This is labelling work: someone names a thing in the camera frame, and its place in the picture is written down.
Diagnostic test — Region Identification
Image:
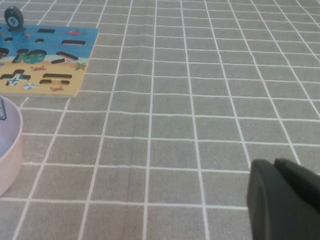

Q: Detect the pink labelled bowl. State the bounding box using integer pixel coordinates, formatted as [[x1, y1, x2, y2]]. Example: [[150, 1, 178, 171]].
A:
[[0, 96, 24, 197]]

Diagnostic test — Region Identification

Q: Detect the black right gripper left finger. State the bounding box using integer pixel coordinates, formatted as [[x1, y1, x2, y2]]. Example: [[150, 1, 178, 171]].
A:
[[246, 159, 320, 240]]

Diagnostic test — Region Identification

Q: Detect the blue ocean puzzle board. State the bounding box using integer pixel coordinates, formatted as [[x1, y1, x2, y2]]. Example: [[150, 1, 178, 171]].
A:
[[0, 24, 100, 99]]

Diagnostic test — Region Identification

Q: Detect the grey grid tablecloth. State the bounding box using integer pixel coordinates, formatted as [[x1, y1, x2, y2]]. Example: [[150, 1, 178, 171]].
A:
[[0, 0, 320, 240]]

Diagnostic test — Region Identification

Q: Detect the navy wooden fish nine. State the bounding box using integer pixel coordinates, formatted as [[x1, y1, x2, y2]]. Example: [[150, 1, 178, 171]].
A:
[[4, 5, 25, 32]]

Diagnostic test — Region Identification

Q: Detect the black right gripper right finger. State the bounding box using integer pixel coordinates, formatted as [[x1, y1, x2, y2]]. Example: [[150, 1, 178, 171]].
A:
[[274, 157, 320, 220]]

